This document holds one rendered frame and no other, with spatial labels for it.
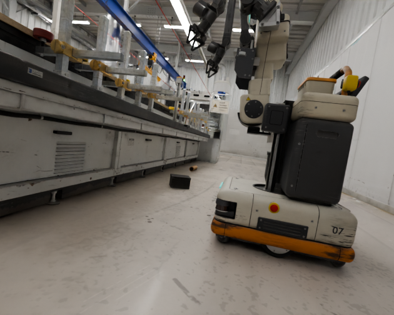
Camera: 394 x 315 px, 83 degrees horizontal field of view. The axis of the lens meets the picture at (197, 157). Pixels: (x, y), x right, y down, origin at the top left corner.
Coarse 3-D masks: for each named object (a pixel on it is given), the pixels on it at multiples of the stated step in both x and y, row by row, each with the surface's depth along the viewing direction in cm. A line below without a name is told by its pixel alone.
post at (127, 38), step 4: (124, 32) 144; (128, 32) 144; (124, 36) 144; (128, 36) 144; (124, 40) 144; (128, 40) 144; (124, 44) 144; (128, 44) 145; (124, 48) 145; (128, 48) 146; (124, 52) 145; (128, 52) 147; (124, 56) 145; (128, 56) 147; (124, 60) 145; (128, 60) 148; (120, 64) 146; (124, 64) 145; (120, 76) 146; (124, 76) 147; (120, 88) 146; (120, 92) 146
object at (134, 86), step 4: (104, 84) 153; (108, 84) 152; (112, 84) 152; (128, 84) 150; (132, 84) 149; (136, 84) 149; (140, 84) 148; (132, 88) 150; (136, 88) 149; (140, 88) 148; (144, 88) 148; (148, 88) 147; (152, 88) 147; (156, 88) 146; (160, 88) 146
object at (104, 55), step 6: (36, 48) 104; (42, 48) 103; (48, 48) 103; (42, 54) 105; (48, 54) 105; (54, 54) 103; (78, 54) 100; (84, 54) 100; (90, 54) 99; (96, 54) 99; (102, 54) 98; (108, 54) 97; (114, 54) 97; (120, 54) 96; (108, 60) 100; (114, 60) 99; (120, 60) 98
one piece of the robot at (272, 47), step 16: (288, 16) 118; (256, 32) 123; (272, 32) 119; (288, 32) 118; (256, 48) 128; (272, 48) 125; (272, 64) 127; (256, 80) 125; (272, 80) 130; (256, 96) 125; (240, 112) 127; (256, 112) 125
